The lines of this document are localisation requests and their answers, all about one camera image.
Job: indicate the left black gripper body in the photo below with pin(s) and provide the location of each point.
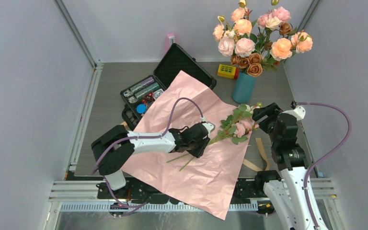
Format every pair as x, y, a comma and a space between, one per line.
196, 149

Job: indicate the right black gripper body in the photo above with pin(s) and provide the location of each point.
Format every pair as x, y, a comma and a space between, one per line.
272, 134

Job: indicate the tan ribbon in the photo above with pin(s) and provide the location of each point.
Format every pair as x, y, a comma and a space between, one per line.
263, 156

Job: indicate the white rose stem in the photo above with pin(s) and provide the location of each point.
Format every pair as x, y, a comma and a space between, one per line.
241, 112

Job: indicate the pink wrapping paper sheet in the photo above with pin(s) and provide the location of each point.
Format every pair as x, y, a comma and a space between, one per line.
206, 183

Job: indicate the peach rose stem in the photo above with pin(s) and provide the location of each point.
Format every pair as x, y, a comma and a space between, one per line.
284, 48

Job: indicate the pink rose stem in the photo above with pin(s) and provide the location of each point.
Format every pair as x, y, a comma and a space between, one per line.
236, 130

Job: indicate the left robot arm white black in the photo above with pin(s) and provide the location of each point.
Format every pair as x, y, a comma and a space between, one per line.
112, 150

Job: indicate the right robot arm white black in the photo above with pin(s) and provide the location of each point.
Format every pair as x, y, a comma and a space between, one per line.
289, 187

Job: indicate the teal vase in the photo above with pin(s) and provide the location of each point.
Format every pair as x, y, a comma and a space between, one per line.
243, 89

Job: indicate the pink rose bouquet in vase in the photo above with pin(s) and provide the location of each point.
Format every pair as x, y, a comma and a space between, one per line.
247, 42

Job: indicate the blue round chip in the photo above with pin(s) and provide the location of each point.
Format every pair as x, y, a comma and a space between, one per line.
141, 108

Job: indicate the yellow perforated block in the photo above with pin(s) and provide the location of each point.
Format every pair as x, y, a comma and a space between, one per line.
227, 71

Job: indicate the black open poker case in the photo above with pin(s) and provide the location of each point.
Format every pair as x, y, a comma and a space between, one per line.
148, 89

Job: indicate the pink white bottle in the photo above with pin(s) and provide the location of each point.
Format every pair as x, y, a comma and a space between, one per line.
170, 40

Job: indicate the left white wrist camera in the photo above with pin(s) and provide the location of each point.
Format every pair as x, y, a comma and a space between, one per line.
208, 125

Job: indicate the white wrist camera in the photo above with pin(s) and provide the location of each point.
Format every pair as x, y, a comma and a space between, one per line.
298, 112
208, 125

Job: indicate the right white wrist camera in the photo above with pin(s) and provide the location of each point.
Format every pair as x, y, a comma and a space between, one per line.
298, 112

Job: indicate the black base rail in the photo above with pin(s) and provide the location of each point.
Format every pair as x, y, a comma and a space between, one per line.
139, 192

